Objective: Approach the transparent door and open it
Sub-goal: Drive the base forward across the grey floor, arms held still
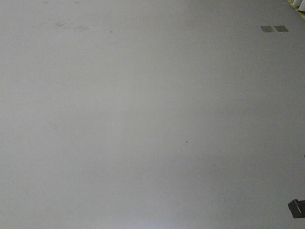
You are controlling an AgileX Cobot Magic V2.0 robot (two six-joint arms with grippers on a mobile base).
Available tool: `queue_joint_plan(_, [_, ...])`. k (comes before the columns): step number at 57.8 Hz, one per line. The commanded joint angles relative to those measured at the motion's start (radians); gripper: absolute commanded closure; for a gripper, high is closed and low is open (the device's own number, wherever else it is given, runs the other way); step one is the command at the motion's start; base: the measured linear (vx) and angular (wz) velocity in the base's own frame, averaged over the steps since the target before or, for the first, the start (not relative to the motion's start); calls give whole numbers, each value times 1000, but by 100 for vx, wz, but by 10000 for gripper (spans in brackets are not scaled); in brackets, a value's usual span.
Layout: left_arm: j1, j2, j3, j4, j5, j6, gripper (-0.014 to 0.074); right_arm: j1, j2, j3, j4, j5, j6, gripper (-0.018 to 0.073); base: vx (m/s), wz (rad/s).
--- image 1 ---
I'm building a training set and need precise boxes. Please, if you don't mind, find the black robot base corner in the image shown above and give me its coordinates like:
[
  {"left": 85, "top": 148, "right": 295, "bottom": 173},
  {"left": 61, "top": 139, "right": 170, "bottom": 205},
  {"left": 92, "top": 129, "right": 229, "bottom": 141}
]
[{"left": 288, "top": 199, "right": 305, "bottom": 219}]

